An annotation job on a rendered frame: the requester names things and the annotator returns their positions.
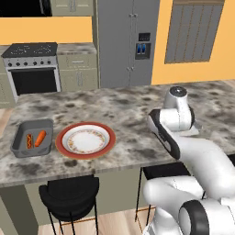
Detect black microwave oven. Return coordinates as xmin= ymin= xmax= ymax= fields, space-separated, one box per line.
xmin=0 ymin=0 xmax=53 ymax=18

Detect olive base cupboards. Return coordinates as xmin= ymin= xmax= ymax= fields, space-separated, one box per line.
xmin=56 ymin=42 xmax=101 ymax=92

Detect grey window blinds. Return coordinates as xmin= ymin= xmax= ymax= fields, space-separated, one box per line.
xmin=163 ymin=0 xmax=226 ymax=65

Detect silver stove with oven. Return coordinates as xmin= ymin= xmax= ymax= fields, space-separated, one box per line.
xmin=1 ymin=41 xmax=62 ymax=105

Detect olive wall cupboard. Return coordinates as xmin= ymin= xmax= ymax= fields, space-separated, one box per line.
xmin=50 ymin=0 xmax=95 ymax=17

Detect red rimmed white plate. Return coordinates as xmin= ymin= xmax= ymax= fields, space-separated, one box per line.
xmin=54 ymin=121 xmax=118 ymax=161

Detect black bar stool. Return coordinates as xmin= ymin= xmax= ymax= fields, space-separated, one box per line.
xmin=38 ymin=175 xmax=101 ymax=235
xmin=134 ymin=161 xmax=191 ymax=222

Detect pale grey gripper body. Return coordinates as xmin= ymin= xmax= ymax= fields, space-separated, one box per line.
xmin=178 ymin=120 xmax=203 ymax=138

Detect grey tupperware container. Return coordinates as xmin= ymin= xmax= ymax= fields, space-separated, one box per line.
xmin=10 ymin=117 xmax=55 ymax=159

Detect orange carrot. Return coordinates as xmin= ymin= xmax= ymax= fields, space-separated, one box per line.
xmin=34 ymin=129 xmax=48 ymax=148

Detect hot dog in bun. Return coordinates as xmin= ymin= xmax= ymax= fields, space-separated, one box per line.
xmin=26 ymin=133 xmax=34 ymax=151

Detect grey fridge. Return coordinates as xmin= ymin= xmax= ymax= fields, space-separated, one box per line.
xmin=96 ymin=0 xmax=161 ymax=89

